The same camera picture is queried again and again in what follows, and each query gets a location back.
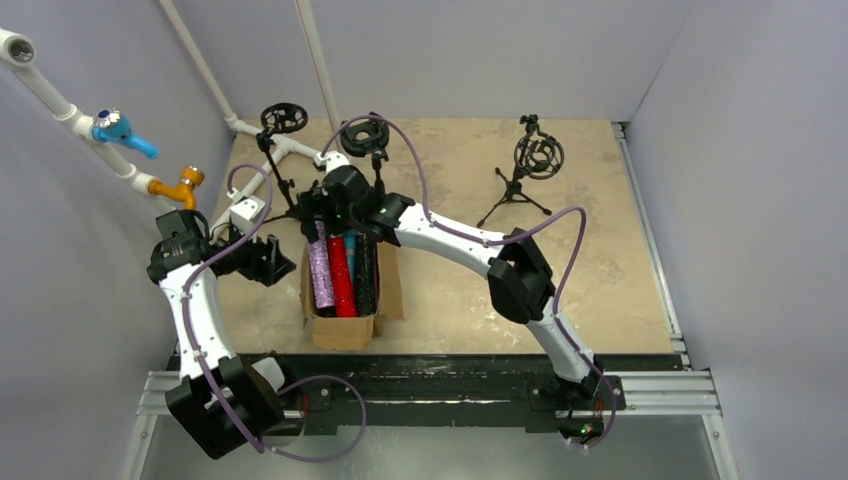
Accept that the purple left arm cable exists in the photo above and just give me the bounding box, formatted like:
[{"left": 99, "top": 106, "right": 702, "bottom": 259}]
[{"left": 180, "top": 163, "right": 368, "bottom": 465}]

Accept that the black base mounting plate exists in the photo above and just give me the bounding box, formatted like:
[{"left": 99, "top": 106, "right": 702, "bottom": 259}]
[{"left": 165, "top": 354, "right": 684, "bottom": 439}]

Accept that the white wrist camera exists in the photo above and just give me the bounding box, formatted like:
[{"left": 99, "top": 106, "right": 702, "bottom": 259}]
[
  {"left": 227, "top": 193, "right": 267, "bottom": 234},
  {"left": 313, "top": 150, "right": 350, "bottom": 174}
]

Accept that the black glitter microphone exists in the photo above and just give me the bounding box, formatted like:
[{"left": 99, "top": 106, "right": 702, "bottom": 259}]
[{"left": 354, "top": 232, "right": 378, "bottom": 317}]

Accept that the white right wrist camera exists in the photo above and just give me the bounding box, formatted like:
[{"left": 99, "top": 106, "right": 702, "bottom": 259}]
[{"left": 313, "top": 150, "right": 350, "bottom": 174}]

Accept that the purple glitter microphone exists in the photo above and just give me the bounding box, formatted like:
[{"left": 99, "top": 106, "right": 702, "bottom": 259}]
[{"left": 308, "top": 220, "right": 335, "bottom": 310}]

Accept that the blue glitter microphone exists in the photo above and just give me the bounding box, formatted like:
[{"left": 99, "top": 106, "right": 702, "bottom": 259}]
[{"left": 343, "top": 230, "right": 356, "bottom": 271}]

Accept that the brown cardboard box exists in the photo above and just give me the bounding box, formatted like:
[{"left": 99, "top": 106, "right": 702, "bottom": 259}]
[{"left": 300, "top": 242, "right": 404, "bottom": 351}]

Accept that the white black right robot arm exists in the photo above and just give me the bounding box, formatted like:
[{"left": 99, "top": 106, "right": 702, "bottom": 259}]
[{"left": 297, "top": 165, "right": 603, "bottom": 400}]

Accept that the orange water tap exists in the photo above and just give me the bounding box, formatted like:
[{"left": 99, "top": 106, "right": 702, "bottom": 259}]
[{"left": 147, "top": 165, "right": 205, "bottom": 210}]

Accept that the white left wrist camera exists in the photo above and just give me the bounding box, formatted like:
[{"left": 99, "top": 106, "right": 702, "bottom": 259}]
[{"left": 227, "top": 193, "right": 267, "bottom": 234}]

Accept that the round base shock mount stand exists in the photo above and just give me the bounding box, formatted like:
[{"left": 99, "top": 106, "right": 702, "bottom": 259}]
[{"left": 339, "top": 118, "right": 390, "bottom": 195}]

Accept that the tripod shock mount stand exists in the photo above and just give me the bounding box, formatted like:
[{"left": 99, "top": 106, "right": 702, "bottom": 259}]
[
  {"left": 251, "top": 101, "right": 319, "bottom": 227},
  {"left": 476, "top": 114, "right": 565, "bottom": 227}
]

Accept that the blue water tap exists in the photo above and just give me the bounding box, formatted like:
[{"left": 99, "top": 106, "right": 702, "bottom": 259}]
[{"left": 91, "top": 108, "right": 160, "bottom": 159}]

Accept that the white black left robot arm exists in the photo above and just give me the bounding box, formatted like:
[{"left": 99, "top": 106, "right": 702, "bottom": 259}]
[{"left": 147, "top": 209, "right": 296, "bottom": 459}]

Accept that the red glitter microphone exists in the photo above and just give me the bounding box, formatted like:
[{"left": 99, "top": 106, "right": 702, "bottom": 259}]
[{"left": 327, "top": 237, "right": 358, "bottom": 318}]

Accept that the white PVC pipe frame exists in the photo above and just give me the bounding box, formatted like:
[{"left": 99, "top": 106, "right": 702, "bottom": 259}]
[{"left": 1, "top": 1, "right": 318, "bottom": 214}]

